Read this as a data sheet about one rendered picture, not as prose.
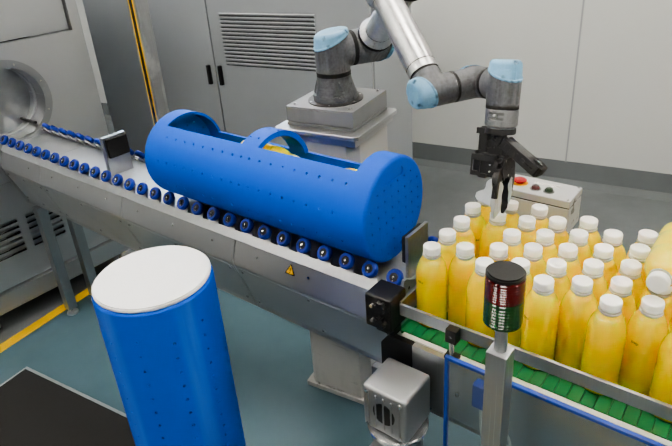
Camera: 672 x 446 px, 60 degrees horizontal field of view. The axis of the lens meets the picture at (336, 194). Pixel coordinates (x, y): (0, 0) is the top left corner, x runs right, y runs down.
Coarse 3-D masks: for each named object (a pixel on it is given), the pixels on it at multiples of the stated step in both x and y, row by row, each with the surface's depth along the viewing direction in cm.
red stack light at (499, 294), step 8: (488, 280) 92; (488, 288) 93; (496, 288) 91; (504, 288) 90; (512, 288) 90; (520, 288) 91; (488, 296) 93; (496, 296) 91; (504, 296) 91; (512, 296) 91; (520, 296) 91; (496, 304) 92; (504, 304) 92; (512, 304) 91
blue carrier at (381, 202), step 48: (192, 144) 176; (240, 144) 166; (288, 144) 182; (192, 192) 181; (240, 192) 164; (288, 192) 152; (336, 192) 144; (384, 192) 143; (336, 240) 148; (384, 240) 149
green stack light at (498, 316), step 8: (488, 304) 93; (520, 304) 92; (488, 312) 94; (496, 312) 93; (504, 312) 92; (512, 312) 92; (520, 312) 93; (488, 320) 95; (496, 320) 93; (504, 320) 93; (512, 320) 93; (520, 320) 94; (496, 328) 94; (504, 328) 93; (512, 328) 94
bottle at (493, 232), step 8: (488, 224) 143; (496, 224) 141; (504, 224) 141; (488, 232) 141; (496, 232) 140; (480, 240) 144; (488, 240) 141; (496, 240) 140; (480, 248) 144; (488, 248) 142; (480, 256) 144
